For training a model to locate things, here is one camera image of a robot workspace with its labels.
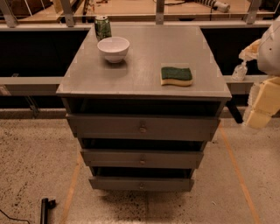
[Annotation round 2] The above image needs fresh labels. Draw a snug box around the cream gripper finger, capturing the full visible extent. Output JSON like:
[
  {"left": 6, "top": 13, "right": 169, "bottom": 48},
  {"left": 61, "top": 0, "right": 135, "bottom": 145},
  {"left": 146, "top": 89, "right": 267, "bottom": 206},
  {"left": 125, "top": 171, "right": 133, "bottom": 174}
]
[
  {"left": 239, "top": 39, "right": 261, "bottom": 61},
  {"left": 245, "top": 77, "right": 280, "bottom": 129}
]

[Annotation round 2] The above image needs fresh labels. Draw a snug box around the green and yellow sponge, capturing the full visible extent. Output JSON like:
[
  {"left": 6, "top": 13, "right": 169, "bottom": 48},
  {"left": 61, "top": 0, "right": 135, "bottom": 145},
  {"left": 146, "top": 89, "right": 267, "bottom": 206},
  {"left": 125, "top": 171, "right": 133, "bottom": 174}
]
[{"left": 161, "top": 66, "right": 193, "bottom": 87}]

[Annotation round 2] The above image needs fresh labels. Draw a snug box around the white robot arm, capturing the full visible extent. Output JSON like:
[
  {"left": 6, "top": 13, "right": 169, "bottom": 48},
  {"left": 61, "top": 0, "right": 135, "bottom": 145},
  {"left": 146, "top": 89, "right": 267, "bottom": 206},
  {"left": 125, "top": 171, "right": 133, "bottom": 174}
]
[{"left": 239, "top": 17, "right": 280, "bottom": 129}]

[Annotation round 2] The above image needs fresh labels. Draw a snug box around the white bowl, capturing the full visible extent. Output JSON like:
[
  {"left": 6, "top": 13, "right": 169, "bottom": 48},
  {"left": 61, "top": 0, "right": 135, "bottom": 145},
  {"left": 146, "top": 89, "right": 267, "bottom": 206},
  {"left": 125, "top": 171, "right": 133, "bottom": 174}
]
[{"left": 97, "top": 37, "right": 130, "bottom": 63}]

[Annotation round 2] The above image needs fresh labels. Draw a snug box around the clear sanitizer bottle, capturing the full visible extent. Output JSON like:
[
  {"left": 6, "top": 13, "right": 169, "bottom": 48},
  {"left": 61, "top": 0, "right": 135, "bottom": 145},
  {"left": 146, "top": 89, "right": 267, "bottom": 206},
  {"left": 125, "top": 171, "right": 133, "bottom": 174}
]
[{"left": 232, "top": 61, "right": 248, "bottom": 81}]

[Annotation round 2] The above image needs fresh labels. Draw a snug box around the grey drawer cabinet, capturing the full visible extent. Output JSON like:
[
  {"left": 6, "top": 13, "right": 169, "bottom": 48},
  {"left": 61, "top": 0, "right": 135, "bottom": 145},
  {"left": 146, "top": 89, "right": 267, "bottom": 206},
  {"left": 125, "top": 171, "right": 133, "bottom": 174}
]
[{"left": 57, "top": 24, "right": 231, "bottom": 179}]

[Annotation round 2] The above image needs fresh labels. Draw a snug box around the green soda can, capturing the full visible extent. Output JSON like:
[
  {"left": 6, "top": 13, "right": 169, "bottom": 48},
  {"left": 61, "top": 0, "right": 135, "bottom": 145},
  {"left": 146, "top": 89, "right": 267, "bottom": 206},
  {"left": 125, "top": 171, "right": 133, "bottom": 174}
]
[{"left": 94, "top": 16, "right": 112, "bottom": 40}]

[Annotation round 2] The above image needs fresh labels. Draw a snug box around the top grey drawer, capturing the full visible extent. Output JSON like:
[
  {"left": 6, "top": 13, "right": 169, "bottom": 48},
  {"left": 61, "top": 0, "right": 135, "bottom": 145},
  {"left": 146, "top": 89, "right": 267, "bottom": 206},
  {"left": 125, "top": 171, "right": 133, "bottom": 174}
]
[{"left": 66, "top": 114, "right": 220, "bottom": 141}]

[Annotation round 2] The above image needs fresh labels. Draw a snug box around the grey drawer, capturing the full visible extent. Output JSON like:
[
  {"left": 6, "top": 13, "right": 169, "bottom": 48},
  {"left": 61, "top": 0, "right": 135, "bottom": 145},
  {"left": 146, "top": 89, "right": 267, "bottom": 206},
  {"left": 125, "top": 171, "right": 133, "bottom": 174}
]
[
  {"left": 89, "top": 176, "right": 194, "bottom": 192},
  {"left": 66, "top": 114, "right": 220, "bottom": 141},
  {"left": 80, "top": 149, "right": 204, "bottom": 169}
]

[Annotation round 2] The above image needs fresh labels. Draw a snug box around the middle grey drawer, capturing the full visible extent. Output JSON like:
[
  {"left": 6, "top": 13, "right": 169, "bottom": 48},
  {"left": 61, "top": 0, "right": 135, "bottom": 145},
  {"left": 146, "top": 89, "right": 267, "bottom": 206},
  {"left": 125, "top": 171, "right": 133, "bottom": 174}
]
[{"left": 80, "top": 149, "right": 204, "bottom": 169}]

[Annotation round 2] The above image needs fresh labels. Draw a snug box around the bottom grey drawer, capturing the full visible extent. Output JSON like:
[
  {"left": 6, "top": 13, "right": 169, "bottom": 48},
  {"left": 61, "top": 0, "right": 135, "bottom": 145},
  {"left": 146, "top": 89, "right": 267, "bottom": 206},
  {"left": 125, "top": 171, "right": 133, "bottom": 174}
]
[{"left": 89, "top": 176, "right": 194, "bottom": 192}]

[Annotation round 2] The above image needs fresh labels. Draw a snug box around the black floor object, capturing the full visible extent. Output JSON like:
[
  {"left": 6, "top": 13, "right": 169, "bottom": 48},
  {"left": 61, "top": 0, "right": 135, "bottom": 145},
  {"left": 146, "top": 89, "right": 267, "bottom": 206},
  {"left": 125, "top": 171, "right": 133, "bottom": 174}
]
[{"left": 40, "top": 198, "right": 56, "bottom": 224}]

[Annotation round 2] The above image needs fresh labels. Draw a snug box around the grey metal railing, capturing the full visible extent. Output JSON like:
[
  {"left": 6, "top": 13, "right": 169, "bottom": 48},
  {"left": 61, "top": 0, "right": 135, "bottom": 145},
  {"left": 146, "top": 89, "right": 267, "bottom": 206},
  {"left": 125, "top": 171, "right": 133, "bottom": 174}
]
[{"left": 0, "top": 0, "right": 280, "bottom": 97}]

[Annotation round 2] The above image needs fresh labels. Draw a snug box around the black floor cable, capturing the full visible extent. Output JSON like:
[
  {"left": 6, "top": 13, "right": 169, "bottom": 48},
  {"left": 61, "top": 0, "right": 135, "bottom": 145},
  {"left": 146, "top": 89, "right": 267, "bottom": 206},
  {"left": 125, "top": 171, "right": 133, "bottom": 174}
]
[{"left": 0, "top": 208, "right": 32, "bottom": 224}]

